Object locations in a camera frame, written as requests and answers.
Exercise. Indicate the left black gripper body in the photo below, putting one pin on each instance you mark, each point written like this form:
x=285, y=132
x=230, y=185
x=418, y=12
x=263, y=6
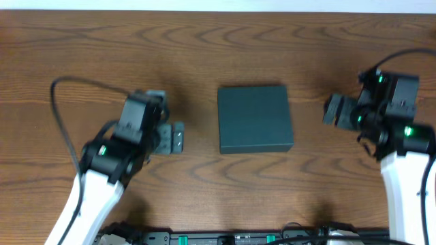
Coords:
x=165, y=137

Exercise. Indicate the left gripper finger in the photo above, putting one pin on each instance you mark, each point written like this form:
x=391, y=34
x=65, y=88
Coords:
x=179, y=128
x=177, y=143

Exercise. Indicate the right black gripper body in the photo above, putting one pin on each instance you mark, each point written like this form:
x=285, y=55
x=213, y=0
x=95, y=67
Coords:
x=358, y=116

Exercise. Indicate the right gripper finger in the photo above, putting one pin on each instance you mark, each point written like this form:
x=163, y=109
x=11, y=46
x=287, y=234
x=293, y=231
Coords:
x=333, y=101
x=330, y=116

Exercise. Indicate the dark green box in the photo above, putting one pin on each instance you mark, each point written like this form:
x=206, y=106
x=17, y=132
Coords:
x=254, y=119

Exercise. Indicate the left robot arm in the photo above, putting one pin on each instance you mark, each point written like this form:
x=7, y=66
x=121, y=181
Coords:
x=107, y=168

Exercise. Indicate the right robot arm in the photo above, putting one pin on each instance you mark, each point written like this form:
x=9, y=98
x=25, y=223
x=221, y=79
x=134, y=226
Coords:
x=406, y=153

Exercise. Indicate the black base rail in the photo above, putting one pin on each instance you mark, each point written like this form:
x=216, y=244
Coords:
x=122, y=233

